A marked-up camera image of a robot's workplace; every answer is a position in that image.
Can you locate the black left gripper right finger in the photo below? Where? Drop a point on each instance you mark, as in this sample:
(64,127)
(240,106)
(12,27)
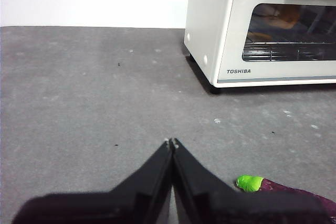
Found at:
(223,208)

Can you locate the purple sweet potato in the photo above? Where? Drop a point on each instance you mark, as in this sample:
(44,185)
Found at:
(273,185)

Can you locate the white Toshiba toaster oven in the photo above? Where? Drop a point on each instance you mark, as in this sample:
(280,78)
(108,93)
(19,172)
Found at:
(207,11)

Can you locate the brown potato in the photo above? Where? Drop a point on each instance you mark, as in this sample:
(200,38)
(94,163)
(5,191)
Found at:
(288,16)

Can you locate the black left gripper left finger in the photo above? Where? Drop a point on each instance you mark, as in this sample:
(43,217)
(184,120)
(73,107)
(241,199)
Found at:
(118,208)

